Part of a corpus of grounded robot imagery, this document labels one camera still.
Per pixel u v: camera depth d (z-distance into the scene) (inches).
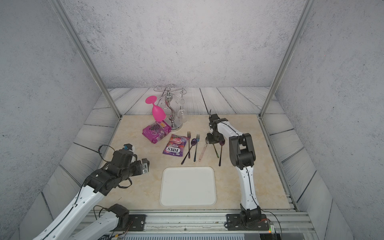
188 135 42.4
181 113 38.8
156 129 41.2
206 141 41.0
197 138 42.3
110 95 43.4
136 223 28.7
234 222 28.6
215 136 35.8
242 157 24.2
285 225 28.2
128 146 26.7
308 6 27.6
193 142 41.0
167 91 36.6
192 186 33.3
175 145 39.2
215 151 39.8
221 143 40.1
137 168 26.4
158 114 39.8
